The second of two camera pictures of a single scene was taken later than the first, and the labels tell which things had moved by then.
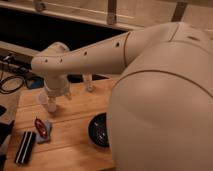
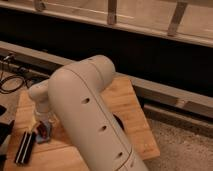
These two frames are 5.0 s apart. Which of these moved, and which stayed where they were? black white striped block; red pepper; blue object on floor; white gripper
Moved: white gripper
Stayed: red pepper; black white striped block; blue object on floor
